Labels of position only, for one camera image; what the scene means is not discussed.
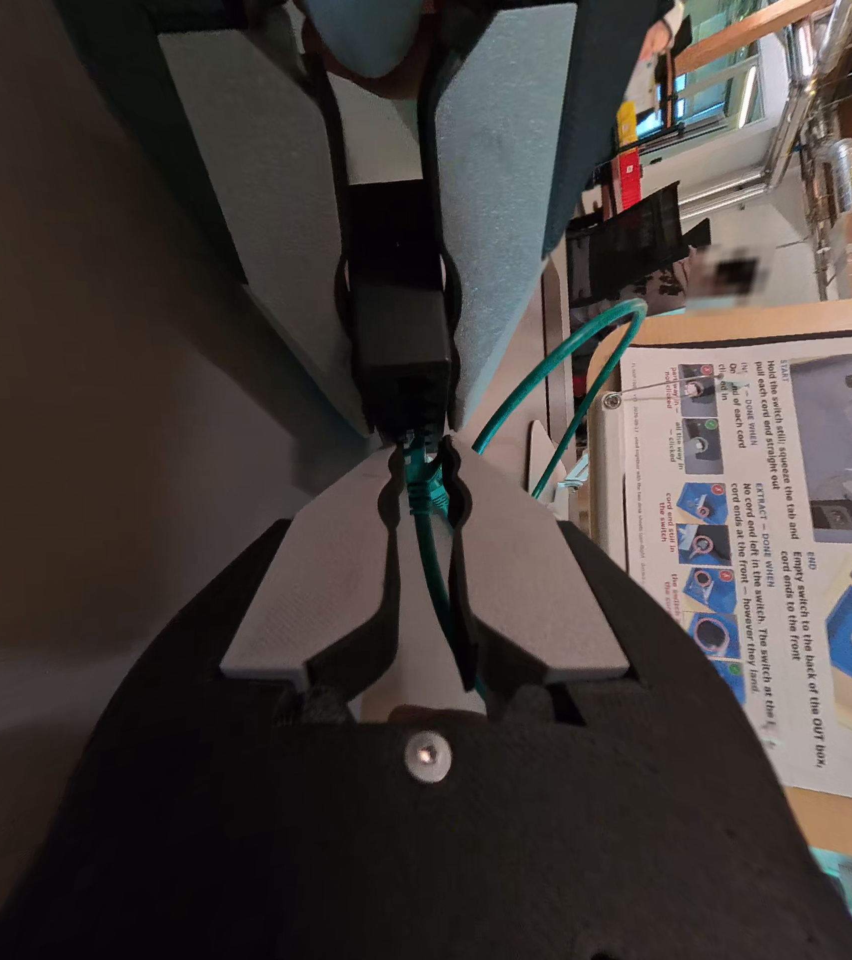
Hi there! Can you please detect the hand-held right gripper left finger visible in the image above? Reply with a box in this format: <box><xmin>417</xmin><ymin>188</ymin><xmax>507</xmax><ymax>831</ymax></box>
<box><xmin>219</xmin><ymin>441</ymin><xmax>404</xmax><ymax>693</ymax></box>

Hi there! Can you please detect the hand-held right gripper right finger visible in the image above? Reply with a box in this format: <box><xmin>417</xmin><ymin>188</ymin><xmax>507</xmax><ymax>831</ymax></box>
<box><xmin>442</xmin><ymin>438</ymin><xmax>631</xmax><ymax>695</ymax></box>

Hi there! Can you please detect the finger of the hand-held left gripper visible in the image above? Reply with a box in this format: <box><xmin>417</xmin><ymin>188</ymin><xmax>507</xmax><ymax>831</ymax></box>
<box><xmin>424</xmin><ymin>3</ymin><xmax>578</xmax><ymax>432</ymax></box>
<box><xmin>158</xmin><ymin>28</ymin><xmax>376</xmax><ymax>438</ymax></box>

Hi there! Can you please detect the green ethernet cable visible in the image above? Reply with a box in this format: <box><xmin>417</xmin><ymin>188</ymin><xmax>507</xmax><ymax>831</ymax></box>
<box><xmin>399</xmin><ymin>298</ymin><xmax>649</xmax><ymax>700</ymax></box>

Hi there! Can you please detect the black network switch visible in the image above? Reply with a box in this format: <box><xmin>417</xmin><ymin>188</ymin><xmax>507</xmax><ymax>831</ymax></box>
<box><xmin>345</xmin><ymin>180</ymin><xmax>454</xmax><ymax>441</ymax></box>

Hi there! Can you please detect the person's left hand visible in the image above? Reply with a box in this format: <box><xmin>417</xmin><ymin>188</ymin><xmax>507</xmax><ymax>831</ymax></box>
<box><xmin>302</xmin><ymin>18</ymin><xmax>439</xmax><ymax>100</ymax></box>

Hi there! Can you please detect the white display stand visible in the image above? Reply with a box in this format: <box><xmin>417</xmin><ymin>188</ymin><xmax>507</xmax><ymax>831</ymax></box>
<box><xmin>523</xmin><ymin>420</ymin><xmax>592</xmax><ymax>520</ymax></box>

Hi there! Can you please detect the red storage bin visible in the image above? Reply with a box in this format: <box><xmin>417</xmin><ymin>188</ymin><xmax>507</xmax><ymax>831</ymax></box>
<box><xmin>615</xmin><ymin>148</ymin><xmax>646</xmax><ymax>220</ymax></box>

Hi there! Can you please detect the black mesh chair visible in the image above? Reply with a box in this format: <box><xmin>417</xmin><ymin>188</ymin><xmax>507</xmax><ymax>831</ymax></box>
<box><xmin>567</xmin><ymin>182</ymin><xmax>713</xmax><ymax>310</ymax></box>

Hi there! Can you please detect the printed instruction sheet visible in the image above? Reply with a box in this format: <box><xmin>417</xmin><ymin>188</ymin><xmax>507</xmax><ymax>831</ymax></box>
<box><xmin>621</xmin><ymin>326</ymin><xmax>852</xmax><ymax>810</ymax></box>

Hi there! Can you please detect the instruction sheet on stand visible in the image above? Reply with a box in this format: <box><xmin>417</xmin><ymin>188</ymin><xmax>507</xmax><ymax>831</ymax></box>
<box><xmin>587</xmin><ymin>296</ymin><xmax>852</xmax><ymax>865</ymax></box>

